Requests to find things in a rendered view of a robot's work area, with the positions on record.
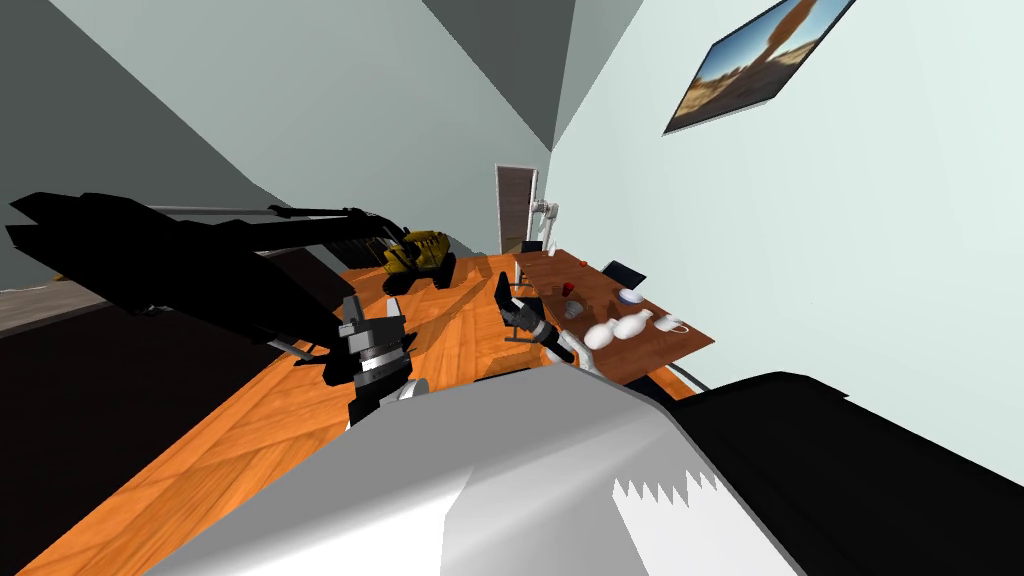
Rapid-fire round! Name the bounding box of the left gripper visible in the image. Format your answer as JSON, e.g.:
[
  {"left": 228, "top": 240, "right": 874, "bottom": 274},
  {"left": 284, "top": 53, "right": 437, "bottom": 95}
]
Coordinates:
[{"left": 337, "top": 293, "right": 410, "bottom": 358}]

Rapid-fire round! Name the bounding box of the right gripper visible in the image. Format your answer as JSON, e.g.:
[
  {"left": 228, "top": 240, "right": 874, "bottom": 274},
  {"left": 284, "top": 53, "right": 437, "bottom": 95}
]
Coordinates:
[{"left": 493, "top": 271, "right": 533, "bottom": 325}]

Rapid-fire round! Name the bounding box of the yellow toy excavator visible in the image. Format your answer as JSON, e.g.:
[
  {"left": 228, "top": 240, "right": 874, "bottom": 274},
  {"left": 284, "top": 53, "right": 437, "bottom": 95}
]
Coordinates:
[{"left": 381, "top": 228, "right": 459, "bottom": 297}]

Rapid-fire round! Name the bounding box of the brown door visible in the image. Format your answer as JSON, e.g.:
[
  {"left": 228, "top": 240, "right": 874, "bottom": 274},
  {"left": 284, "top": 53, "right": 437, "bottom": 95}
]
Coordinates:
[{"left": 494, "top": 163, "right": 540, "bottom": 257}]

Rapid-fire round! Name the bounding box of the white desk lamp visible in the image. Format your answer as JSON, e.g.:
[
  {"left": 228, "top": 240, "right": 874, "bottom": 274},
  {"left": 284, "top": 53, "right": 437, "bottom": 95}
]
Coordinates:
[{"left": 530, "top": 199, "right": 560, "bottom": 257}]

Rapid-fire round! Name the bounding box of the white vase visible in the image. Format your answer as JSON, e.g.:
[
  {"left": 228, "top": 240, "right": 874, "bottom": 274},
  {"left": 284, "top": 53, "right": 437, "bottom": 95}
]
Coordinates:
[
  {"left": 582, "top": 317, "right": 622, "bottom": 352},
  {"left": 613, "top": 307, "right": 657, "bottom": 341}
]

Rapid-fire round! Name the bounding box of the brown wooden table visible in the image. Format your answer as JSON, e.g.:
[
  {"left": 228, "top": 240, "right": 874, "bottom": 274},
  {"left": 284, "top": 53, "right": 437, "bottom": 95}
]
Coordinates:
[{"left": 511, "top": 247, "right": 717, "bottom": 388}]

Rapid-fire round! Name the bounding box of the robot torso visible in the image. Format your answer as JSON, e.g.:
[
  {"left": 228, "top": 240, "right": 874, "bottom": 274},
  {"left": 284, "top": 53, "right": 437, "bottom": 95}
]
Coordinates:
[{"left": 147, "top": 363, "right": 809, "bottom": 576}]

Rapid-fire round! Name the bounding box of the large black angular machine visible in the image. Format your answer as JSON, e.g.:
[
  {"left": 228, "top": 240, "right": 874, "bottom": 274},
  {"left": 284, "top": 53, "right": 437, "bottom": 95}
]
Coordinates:
[{"left": 5, "top": 191, "right": 417, "bottom": 366}]

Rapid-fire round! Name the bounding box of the landscape picture on wall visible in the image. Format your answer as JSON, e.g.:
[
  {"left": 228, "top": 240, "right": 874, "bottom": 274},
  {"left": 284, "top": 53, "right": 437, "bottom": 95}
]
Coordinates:
[{"left": 662, "top": 0, "right": 858, "bottom": 137}]

